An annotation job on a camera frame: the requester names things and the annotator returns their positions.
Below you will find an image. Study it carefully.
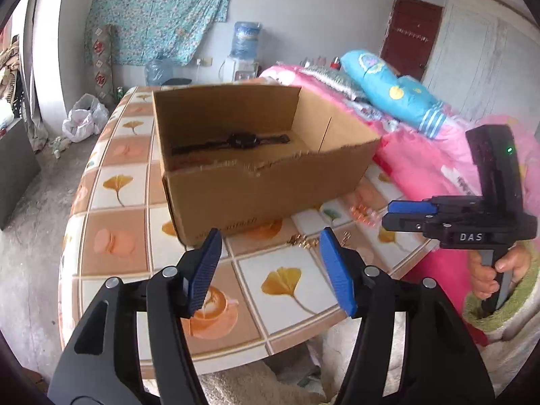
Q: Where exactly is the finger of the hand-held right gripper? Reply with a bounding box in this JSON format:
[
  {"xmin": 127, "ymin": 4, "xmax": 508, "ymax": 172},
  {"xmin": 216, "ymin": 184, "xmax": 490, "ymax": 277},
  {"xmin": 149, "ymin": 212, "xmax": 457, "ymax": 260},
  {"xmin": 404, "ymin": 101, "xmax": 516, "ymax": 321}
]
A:
[
  {"xmin": 387, "ymin": 196, "xmax": 482, "ymax": 216},
  {"xmin": 382, "ymin": 213, "xmax": 437, "ymax": 234}
]

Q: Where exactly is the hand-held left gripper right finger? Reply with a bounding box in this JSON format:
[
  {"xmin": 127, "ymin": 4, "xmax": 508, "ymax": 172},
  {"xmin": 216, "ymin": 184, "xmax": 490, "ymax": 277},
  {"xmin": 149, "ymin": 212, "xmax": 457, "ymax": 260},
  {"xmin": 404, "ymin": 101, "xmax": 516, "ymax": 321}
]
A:
[{"xmin": 319, "ymin": 228, "xmax": 495, "ymax": 405}]

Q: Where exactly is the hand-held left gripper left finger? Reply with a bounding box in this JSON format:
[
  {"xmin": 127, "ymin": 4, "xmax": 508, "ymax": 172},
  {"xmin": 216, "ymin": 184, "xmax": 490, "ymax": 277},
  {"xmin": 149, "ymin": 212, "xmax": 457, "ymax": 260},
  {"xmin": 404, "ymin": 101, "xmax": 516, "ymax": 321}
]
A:
[{"xmin": 47, "ymin": 228, "xmax": 223, "ymax": 405}]

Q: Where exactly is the brown cardboard box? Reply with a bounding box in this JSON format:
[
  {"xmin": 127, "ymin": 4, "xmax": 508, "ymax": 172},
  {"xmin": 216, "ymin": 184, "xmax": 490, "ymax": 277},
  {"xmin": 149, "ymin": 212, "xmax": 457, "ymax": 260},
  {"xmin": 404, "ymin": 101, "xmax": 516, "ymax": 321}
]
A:
[{"xmin": 152, "ymin": 84, "xmax": 382, "ymax": 249}]

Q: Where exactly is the digital wristwatch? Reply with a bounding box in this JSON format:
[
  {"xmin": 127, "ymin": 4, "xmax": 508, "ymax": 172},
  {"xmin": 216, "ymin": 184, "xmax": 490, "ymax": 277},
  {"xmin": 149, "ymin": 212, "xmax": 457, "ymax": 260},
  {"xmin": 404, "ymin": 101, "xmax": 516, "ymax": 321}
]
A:
[{"xmin": 171, "ymin": 132, "xmax": 293, "ymax": 155}]

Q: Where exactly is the person's right forearm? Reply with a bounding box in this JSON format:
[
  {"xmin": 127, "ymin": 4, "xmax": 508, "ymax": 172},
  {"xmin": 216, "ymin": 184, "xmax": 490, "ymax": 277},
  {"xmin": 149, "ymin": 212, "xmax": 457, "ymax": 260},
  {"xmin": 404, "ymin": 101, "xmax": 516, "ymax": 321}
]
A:
[{"xmin": 462, "ymin": 240, "xmax": 540, "ymax": 389}]

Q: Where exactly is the person's right hand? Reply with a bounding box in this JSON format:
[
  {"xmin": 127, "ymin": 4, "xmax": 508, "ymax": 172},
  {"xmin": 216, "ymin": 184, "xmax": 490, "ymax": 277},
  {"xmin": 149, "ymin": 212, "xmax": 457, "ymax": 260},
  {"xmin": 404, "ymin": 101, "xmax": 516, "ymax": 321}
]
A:
[{"xmin": 468, "ymin": 242, "xmax": 530, "ymax": 300}]

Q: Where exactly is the pink floral blanket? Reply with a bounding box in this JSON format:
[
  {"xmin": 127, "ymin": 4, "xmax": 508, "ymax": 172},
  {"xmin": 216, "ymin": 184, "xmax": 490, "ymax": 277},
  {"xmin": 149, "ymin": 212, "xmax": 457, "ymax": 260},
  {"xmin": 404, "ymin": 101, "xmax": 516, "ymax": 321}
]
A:
[{"xmin": 259, "ymin": 63, "xmax": 540, "ymax": 347}]

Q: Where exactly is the tile pattern tablecloth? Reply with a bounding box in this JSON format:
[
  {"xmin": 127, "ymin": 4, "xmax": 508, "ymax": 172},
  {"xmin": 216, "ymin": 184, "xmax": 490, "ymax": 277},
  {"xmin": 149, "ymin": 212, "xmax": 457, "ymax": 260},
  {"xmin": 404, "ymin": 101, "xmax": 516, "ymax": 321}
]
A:
[{"xmin": 59, "ymin": 84, "xmax": 439, "ymax": 382}]

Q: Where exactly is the blue cartoon pillow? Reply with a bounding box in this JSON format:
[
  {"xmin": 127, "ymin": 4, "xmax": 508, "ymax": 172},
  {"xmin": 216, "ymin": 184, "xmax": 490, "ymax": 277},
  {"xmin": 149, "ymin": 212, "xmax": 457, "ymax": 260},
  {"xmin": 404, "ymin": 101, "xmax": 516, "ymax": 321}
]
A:
[{"xmin": 340, "ymin": 49, "xmax": 448, "ymax": 138}]

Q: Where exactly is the white panelled door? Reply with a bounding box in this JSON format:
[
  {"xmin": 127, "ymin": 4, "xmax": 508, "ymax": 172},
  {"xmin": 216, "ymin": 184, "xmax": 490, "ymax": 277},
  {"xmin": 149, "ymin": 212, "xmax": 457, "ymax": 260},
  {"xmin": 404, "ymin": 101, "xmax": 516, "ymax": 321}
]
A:
[{"xmin": 422, "ymin": 0, "xmax": 540, "ymax": 127}]

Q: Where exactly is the grey patterned pillow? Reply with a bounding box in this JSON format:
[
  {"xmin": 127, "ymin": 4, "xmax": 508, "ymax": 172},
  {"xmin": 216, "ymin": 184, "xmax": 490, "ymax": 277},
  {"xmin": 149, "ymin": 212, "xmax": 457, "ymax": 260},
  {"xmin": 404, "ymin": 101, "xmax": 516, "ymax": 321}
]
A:
[{"xmin": 301, "ymin": 65, "xmax": 368, "ymax": 102}]

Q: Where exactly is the dark red door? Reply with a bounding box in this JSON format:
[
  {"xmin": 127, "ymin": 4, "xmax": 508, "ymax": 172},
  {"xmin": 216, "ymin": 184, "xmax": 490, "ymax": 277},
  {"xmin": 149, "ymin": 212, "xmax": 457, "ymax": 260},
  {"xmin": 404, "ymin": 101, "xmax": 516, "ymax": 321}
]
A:
[{"xmin": 380, "ymin": 0, "xmax": 444, "ymax": 81}]

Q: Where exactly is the white plastic bag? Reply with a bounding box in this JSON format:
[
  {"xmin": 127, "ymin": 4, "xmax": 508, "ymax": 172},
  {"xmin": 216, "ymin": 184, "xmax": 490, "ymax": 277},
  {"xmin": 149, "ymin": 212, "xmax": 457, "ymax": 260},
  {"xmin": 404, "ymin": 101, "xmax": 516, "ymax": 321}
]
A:
[{"xmin": 62, "ymin": 93, "xmax": 109, "ymax": 143}]

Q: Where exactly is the white water dispenser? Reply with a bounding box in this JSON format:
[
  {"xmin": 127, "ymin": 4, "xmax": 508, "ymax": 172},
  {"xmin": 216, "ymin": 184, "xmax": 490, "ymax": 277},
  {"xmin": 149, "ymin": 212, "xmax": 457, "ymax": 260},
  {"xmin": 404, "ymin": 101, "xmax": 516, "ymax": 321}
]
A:
[{"xmin": 221, "ymin": 56, "xmax": 260, "ymax": 84}]

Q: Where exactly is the clear water jug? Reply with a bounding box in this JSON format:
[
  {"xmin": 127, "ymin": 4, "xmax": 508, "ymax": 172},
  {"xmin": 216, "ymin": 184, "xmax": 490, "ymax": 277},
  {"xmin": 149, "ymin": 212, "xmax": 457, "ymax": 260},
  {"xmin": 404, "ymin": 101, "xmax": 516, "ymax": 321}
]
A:
[{"xmin": 144, "ymin": 53, "xmax": 174, "ymax": 86}]

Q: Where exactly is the dark cabinet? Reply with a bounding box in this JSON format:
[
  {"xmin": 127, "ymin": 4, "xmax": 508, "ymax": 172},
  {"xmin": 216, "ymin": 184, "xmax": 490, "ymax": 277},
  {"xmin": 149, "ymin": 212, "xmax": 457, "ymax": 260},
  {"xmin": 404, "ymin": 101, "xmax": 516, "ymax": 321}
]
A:
[{"xmin": 0, "ymin": 118, "xmax": 42, "ymax": 231}]

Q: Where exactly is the rolled patterned mat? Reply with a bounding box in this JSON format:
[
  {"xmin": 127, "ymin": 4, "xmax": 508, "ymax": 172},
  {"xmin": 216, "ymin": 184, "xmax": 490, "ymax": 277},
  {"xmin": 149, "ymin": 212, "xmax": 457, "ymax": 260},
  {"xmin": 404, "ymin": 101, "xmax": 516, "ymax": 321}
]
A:
[{"xmin": 86, "ymin": 24, "xmax": 116, "ymax": 108}]

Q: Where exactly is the blue water dispenser bottle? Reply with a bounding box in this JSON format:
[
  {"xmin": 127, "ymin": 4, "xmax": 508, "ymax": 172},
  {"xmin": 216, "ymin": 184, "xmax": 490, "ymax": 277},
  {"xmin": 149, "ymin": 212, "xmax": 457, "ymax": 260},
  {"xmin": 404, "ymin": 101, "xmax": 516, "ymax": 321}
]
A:
[{"xmin": 232, "ymin": 21, "xmax": 262, "ymax": 60}]

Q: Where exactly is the pile of clothes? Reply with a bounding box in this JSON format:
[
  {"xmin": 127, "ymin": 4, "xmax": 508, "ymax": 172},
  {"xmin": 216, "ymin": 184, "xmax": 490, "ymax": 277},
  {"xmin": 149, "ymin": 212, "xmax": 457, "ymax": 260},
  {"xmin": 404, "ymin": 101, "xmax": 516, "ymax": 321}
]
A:
[{"xmin": 0, "ymin": 34, "xmax": 26, "ymax": 127}]

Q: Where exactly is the teal floral wall cloth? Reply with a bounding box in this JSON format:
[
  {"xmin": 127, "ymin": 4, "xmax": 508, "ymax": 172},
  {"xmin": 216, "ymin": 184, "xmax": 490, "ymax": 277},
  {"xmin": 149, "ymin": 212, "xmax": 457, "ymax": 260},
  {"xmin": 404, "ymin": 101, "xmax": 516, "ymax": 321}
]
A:
[{"xmin": 86, "ymin": 0, "xmax": 235, "ymax": 66}]

